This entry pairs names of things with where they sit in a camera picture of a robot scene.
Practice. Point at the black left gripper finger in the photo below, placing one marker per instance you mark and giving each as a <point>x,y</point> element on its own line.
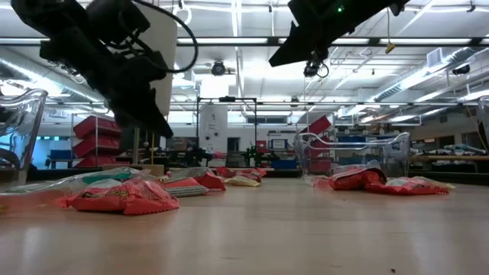
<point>141,114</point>

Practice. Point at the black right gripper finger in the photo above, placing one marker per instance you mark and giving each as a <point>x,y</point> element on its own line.
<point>302,47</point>

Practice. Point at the teal clear-wrapped candy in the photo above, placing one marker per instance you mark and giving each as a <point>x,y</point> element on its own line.
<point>107,176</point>

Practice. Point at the orange packet with white label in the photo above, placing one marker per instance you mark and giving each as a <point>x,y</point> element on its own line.
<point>126,200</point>
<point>405,188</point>

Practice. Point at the pink clear-wrapped candy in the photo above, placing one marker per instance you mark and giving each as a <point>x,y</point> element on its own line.
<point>26,200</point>

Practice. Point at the black background robot arm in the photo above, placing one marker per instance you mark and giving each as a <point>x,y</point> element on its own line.
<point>196,156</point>

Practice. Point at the candy packets centre pile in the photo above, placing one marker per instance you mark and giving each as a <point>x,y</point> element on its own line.
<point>210,181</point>

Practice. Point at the orange Reese's candy packet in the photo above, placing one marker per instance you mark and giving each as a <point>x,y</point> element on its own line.
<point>254,173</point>
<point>225,172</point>

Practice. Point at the yellow candy bar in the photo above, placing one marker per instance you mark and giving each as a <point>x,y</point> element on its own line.
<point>242,182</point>
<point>439,184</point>

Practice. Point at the silver pink candy bar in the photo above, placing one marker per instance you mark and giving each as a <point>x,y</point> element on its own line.
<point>355,168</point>

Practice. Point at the orange red candy bar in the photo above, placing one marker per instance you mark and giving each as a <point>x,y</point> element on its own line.
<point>319,182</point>

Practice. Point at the black background monitor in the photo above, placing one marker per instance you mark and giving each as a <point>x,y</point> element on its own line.
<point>128,142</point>

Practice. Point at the white shade wooden base lamp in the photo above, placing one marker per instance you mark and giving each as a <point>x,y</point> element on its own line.
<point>170,95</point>

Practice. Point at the white column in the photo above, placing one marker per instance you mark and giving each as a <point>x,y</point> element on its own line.
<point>213,122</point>

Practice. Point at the tilted red storage bin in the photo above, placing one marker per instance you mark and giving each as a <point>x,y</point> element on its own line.
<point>319,125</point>

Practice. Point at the white sign board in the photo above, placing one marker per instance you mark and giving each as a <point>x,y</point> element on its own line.
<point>278,144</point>

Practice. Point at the clear plastic bin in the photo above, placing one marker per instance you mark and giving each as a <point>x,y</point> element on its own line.
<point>23,114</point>
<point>484,114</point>
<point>397,153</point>

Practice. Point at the blue shelf bins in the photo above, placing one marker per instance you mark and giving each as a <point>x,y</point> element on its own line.
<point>351,139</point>

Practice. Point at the green black background robot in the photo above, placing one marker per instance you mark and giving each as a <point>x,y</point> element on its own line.
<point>253,154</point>

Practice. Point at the blue storage bin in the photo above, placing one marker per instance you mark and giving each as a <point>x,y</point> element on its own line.
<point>284,164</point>

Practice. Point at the white air vent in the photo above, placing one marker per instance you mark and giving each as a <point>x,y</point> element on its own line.
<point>434,57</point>

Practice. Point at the wooden workbench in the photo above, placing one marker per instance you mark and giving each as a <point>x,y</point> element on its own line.
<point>451,157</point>

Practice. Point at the black ceiling camera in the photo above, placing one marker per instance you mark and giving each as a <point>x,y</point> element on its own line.
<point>461,70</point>
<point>311,70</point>
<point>218,68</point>

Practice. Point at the black frame stand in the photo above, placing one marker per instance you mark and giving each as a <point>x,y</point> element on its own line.
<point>227,99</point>

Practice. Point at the silver ventilation duct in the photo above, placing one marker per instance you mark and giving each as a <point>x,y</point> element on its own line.
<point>23,72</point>

